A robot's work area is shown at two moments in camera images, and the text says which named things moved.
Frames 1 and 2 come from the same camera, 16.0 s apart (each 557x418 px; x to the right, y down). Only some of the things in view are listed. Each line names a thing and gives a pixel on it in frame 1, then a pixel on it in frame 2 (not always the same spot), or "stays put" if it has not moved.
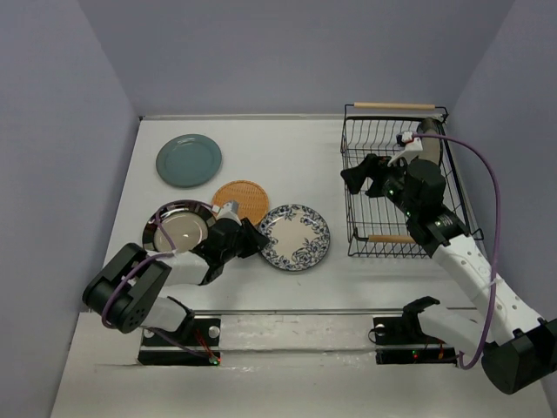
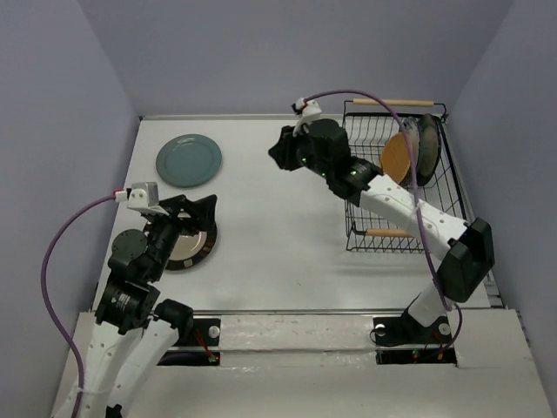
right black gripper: [355, 177] → [285, 149]
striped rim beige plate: [431, 146] stays put
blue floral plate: [298, 237] → [411, 126]
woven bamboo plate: [253, 200] → [395, 157]
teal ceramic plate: [188, 160] stays put
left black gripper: [254, 240] → [203, 210]
